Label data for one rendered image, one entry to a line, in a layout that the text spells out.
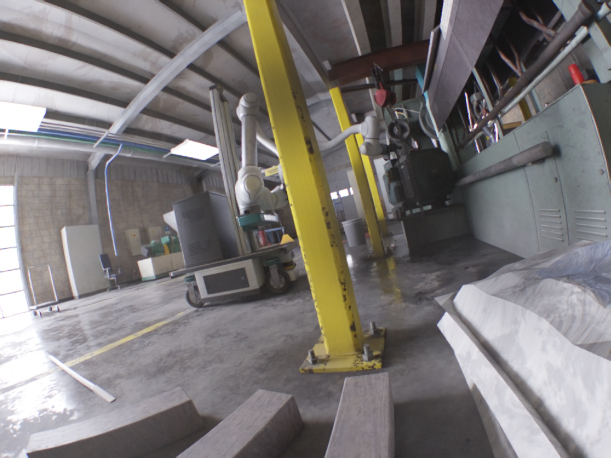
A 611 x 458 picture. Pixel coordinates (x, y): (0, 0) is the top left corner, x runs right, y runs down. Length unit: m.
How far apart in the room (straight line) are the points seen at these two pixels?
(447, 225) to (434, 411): 2.12
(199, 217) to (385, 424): 1.78
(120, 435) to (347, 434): 0.46
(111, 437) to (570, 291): 0.78
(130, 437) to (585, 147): 1.32
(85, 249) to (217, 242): 7.09
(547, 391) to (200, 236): 1.93
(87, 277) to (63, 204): 2.53
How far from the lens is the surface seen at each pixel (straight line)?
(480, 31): 1.42
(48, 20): 6.44
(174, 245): 8.73
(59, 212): 9.38
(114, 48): 6.84
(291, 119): 0.74
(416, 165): 2.29
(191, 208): 1.98
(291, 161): 0.71
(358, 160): 2.40
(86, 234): 8.77
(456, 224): 2.54
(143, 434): 0.65
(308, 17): 2.31
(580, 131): 0.90
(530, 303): 0.35
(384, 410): 0.45
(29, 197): 9.28
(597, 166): 0.87
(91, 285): 8.59
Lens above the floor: 0.39
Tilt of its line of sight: level
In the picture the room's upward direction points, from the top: 14 degrees counter-clockwise
